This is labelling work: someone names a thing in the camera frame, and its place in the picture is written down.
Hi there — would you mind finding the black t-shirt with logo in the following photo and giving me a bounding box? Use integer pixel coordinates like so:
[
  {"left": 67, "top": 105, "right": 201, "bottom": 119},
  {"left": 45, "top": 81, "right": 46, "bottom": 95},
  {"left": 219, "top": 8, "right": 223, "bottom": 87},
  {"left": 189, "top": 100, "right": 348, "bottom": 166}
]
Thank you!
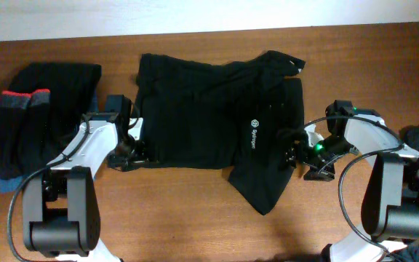
[{"left": 135, "top": 50, "right": 306, "bottom": 215}]

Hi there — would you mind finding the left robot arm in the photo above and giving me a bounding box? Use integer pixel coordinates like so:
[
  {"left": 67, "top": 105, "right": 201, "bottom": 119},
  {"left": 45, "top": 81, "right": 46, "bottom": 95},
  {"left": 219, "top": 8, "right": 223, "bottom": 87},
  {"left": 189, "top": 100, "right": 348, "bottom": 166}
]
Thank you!
[{"left": 15, "top": 95, "right": 150, "bottom": 261}]

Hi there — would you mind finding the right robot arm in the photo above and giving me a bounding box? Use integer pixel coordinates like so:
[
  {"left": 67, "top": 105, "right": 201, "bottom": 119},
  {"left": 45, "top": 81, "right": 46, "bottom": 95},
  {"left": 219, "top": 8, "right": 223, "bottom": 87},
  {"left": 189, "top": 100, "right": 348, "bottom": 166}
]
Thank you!
[{"left": 277, "top": 100, "right": 419, "bottom": 261}]

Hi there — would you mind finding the folded black garment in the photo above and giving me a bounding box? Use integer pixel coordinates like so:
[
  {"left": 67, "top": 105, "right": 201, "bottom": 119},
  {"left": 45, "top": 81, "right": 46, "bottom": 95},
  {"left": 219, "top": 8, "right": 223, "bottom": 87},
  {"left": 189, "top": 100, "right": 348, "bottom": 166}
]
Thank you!
[{"left": 9, "top": 62, "right": 101, "bottom": 168}]

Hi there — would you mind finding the right dark sock red cuff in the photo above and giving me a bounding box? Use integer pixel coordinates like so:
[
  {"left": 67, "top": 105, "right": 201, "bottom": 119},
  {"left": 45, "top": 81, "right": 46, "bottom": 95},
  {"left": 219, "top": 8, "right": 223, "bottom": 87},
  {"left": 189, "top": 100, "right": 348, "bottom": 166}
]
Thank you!
[{"left": 17, "top": 89, "right": 50, "bottom": 175}]

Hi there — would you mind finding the middle dark sock red cuff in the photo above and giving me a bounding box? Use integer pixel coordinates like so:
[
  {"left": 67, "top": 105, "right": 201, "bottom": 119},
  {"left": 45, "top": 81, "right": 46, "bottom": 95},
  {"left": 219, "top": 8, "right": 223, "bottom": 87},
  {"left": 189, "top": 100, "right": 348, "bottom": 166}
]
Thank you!
[{"left": 0, "top": 91, "right": 31, "bottom": 180}]

